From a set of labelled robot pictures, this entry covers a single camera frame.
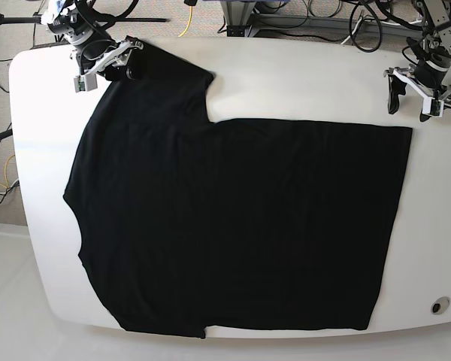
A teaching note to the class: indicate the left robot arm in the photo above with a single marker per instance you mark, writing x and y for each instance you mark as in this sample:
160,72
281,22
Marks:
432,50

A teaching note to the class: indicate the black T-shirt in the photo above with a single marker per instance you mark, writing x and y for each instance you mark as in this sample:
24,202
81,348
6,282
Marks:
244,223

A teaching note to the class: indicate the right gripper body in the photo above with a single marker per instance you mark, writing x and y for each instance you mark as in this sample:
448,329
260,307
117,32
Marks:
95,53

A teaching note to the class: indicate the grey metal base frame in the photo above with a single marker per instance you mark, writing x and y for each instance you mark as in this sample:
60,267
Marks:
358,23

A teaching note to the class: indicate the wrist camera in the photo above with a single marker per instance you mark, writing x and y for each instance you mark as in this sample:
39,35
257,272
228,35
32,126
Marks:
436,108
85,83

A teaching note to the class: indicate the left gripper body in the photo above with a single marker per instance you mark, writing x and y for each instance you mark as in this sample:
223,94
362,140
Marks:
426,79

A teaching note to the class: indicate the table cable grommet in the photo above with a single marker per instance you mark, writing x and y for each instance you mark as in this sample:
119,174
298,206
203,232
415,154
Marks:
440,305

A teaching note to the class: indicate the black tripod stand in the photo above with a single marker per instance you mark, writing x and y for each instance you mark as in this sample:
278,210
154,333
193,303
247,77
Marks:
22,19

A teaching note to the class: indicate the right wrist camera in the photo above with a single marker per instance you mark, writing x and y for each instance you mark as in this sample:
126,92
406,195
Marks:
85,83

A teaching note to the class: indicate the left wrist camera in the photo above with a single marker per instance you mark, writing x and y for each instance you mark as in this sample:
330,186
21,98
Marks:
436,108

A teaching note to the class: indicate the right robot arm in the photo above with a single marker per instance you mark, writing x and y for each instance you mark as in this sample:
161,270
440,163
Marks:
96,52

